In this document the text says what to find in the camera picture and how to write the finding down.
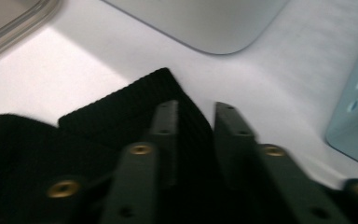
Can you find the light blue perforated basket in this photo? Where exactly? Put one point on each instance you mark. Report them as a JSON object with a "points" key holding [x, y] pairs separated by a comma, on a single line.
{"points": [[354, 124]]}

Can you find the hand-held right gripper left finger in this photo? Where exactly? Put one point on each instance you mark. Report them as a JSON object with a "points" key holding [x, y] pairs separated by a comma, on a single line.
{"points": [[136, 186]]}

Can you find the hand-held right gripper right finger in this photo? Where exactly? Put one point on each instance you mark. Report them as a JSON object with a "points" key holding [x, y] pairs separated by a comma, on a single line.
{"points": [[261, 180]]}

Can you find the black sock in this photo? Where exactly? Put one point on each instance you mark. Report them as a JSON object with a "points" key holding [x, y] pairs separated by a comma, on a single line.
{"points": [[130, 105]]}

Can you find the white divided storage box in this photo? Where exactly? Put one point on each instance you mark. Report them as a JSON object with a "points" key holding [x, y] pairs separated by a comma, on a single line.
{"points": [[199, 25]]}

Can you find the translucent grey box lid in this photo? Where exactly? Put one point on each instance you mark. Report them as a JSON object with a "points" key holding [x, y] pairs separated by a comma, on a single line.
{"points": [[6, 18]]}

